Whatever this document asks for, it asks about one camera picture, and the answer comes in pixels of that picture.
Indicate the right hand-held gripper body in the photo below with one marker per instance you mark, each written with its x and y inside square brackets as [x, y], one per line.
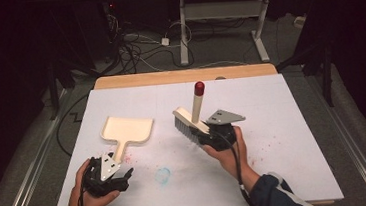
[222, 116]

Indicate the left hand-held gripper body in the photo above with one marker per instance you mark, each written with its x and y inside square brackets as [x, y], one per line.
[110, 169]

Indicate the cream plastic dustpan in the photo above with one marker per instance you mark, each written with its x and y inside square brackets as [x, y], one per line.
[128, 129]

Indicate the person's right hand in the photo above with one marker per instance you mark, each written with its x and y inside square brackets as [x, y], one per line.
[229, 162]

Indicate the person's left hand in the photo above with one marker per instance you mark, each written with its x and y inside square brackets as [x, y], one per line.
[86, 205]

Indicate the grey round table grommet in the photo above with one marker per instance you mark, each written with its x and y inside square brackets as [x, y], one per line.
[220, 78]

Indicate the wooden table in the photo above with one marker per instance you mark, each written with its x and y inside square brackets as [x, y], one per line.
[168, 77]

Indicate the black stand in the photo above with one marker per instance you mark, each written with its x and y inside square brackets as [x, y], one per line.
[327, 77]
[53, 91]

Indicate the white power adapter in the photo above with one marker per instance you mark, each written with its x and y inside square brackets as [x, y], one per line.
[165, 41]

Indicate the white power strip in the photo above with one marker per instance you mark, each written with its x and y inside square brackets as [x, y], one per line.
[299, 22]

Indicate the dark equipment with red light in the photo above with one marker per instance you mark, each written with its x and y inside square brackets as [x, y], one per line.
[111, 9]

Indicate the metal floor rail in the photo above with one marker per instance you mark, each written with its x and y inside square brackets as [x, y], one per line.
[32, 166]
[356, 154]

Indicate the white metal table frame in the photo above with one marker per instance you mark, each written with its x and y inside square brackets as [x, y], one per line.
[223, 9]

